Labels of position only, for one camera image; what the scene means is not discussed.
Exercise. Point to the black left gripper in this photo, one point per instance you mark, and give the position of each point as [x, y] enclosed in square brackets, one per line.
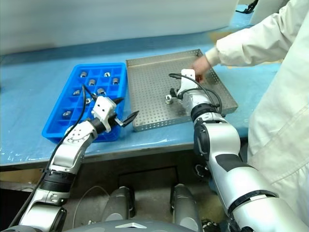
[114, 118]

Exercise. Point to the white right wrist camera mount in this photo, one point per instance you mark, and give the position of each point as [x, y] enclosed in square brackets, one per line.
[187, 82]

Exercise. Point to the person's right hand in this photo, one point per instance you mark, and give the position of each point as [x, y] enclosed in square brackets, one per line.
[201, 66]

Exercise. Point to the metal nut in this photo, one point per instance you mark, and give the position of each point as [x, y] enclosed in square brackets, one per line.
[169, 99]
[88, 100]

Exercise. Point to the grey robot torso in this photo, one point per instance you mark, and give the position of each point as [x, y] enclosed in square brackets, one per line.
[130, 227]

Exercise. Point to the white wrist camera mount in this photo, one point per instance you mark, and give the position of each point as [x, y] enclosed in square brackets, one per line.
[103, 108]
[187, 82]

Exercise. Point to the brown cardboard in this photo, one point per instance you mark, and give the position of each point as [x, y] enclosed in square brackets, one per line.
[19, 176]

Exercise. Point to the black clamp stand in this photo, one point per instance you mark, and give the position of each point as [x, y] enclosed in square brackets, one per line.
[248, 8]

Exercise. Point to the grey right robot leg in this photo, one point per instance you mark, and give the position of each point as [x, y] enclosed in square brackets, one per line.
[186, 207]

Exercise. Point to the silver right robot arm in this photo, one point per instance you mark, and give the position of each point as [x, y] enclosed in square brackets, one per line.
[217, 135]

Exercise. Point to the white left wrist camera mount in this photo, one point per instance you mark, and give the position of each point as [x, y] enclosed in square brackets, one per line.
[103, 108]

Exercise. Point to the white backdrop panel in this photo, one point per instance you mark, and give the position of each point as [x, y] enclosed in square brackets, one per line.
[108, 19]

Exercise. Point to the grey robot leg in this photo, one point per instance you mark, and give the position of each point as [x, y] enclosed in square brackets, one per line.
[118, 205]
[186, 207]

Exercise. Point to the blue compartment tray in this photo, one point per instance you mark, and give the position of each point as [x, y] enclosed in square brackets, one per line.
[65, 125]

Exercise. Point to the person in white coat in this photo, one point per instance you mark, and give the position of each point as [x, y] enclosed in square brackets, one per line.
[285, 120]

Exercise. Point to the white crumpled object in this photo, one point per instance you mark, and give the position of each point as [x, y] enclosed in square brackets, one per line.
[92, 222]
[210, 226]

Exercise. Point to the grey left robot leg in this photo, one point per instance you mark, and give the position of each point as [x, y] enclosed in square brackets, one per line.
[118, 205]

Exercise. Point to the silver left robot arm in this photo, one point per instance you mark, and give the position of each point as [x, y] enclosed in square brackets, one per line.
[70, 147]

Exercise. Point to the perforated metal tray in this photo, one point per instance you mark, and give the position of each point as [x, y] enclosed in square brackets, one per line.
[149, 79]

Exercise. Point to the person's white sleeved forearm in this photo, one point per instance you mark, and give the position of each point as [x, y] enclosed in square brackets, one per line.
[246, 46]

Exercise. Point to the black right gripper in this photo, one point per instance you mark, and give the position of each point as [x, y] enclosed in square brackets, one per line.
[175, 92]

